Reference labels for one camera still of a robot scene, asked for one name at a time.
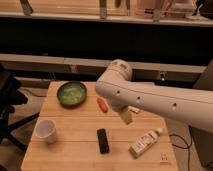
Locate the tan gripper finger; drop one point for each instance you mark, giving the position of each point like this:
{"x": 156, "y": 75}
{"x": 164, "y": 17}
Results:
{"x": 126, "y": 116}

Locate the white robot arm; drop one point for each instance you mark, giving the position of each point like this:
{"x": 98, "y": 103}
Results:
{"x": 191, "y": 106}

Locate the white sponge block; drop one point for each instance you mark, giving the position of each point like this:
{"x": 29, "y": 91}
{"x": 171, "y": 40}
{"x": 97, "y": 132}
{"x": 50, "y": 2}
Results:
{"x": 134, "y": 110}

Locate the orange carrot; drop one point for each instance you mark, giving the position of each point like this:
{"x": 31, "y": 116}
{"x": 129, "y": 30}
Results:
{"x": 102, "y": 105}

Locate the white plastic bottle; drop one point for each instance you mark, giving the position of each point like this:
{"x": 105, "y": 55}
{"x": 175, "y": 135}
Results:
{"x": 144, "y": 142}

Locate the black remote control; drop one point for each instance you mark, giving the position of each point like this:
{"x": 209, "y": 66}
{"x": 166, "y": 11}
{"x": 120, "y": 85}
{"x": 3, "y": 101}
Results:
{"x": 103, "y": 141}

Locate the green bowl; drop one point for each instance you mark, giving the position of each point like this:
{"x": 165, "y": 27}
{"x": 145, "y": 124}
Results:
{"x": 72, "y": 93}

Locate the black office chair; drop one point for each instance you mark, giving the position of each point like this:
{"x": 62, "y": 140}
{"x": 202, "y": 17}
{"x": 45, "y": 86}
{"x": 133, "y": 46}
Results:
{"x": 9, "y": 97}

